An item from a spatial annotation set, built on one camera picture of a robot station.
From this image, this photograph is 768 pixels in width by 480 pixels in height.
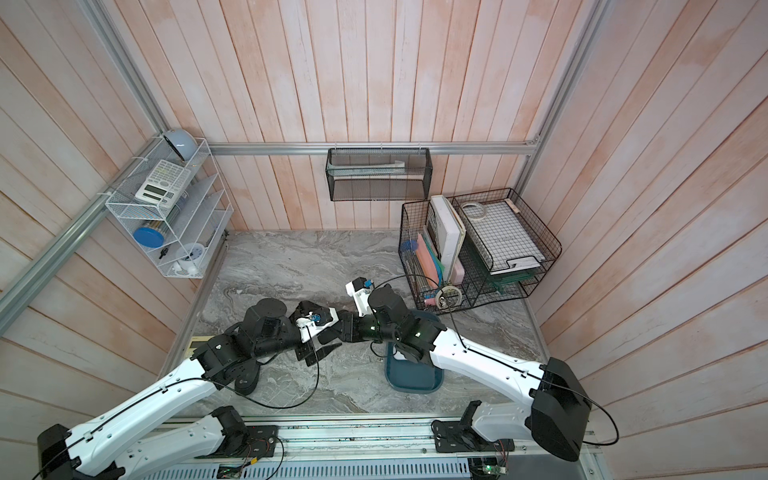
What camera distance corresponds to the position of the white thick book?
0.88 metres

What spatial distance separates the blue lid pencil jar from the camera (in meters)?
0.77

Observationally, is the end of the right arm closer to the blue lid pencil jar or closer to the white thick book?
the white thick book

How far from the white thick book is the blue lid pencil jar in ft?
2.60
